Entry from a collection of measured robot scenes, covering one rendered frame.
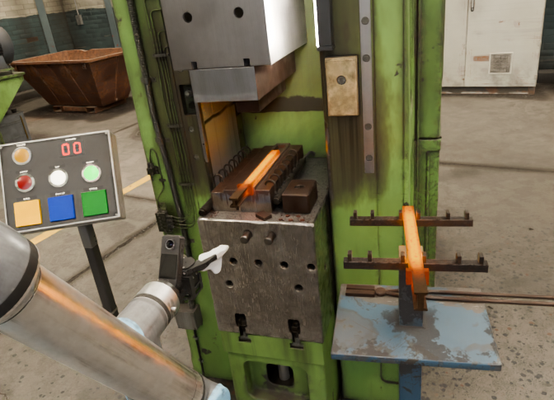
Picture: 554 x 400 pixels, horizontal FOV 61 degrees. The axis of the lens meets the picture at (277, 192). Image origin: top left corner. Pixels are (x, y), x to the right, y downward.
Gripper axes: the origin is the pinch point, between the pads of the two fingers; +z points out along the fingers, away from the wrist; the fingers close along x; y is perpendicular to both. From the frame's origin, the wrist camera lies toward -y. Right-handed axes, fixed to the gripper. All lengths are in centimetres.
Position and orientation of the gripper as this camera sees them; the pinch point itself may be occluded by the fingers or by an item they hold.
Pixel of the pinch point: (200, 241)
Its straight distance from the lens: 120.1
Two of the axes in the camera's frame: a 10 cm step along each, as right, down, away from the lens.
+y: 1.1, 9.1, 4.1
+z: 2.9, -4.2, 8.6
